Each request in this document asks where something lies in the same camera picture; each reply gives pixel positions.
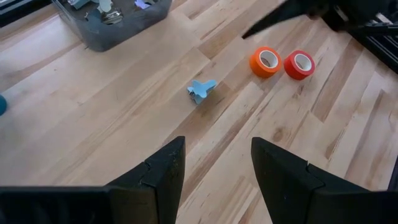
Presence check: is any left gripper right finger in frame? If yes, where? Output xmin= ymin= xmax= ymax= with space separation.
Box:
xmin=251 ymin=136 xmax=374 ymax=224

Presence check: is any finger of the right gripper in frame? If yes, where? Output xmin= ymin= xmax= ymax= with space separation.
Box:
xmin=241 ymin=0 xmax=331 ymax=40

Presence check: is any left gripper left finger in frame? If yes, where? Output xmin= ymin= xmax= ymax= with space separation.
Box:
xmin=108 ymin=135 xmax=187 ymax=224

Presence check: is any red tape roll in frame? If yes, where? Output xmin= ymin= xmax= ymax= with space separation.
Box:
xmin=283 ymin=49 xmax=316 ymax=81

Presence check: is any orange tape roll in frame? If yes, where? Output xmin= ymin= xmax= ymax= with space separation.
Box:
xmin=249 ymin=45 xmax=283 ymax=79

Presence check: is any lilac staple remover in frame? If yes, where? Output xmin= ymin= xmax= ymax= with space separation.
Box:
xmin=134 ymin=0 xmax=152 ymax=10

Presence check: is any white staple remover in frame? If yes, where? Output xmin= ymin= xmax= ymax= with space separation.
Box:
xmin=98 ymin=0 xmax=113 ymax=14

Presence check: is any grey-blue staple remover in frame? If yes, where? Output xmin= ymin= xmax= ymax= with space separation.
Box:
xmin=68 ymin=0 xmax=91 ymax=9

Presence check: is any grey translucent plastic bin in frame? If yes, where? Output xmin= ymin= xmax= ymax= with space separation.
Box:
xmin=51 ymin=0 xmax=173 ymax=53

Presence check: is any teal plastic bin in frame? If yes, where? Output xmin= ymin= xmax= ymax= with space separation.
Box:
xmin=0 ymin=94 xmax=8 ymax=117

